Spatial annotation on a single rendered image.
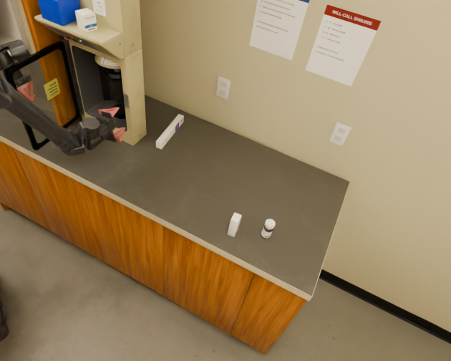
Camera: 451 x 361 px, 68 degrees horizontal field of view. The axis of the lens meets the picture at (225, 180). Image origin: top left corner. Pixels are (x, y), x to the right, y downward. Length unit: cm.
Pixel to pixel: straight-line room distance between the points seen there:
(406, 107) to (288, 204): 64
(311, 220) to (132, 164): 88
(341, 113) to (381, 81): 22
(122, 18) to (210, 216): 84
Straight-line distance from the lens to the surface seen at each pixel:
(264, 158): 176
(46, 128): 126
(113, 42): 140
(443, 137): 168
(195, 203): 149
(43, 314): 238
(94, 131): 133
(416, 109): 161
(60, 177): 184
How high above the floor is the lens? 211
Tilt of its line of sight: 47 degrees down
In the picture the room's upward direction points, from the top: 11 degrees clockwise
